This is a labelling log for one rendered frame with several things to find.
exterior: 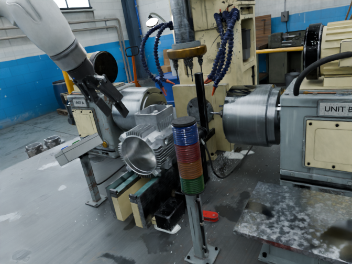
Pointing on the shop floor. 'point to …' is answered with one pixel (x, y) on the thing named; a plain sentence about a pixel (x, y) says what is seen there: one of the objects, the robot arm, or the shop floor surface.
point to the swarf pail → (290, 77)
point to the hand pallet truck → (134, 66)
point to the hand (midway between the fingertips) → (113, 109)
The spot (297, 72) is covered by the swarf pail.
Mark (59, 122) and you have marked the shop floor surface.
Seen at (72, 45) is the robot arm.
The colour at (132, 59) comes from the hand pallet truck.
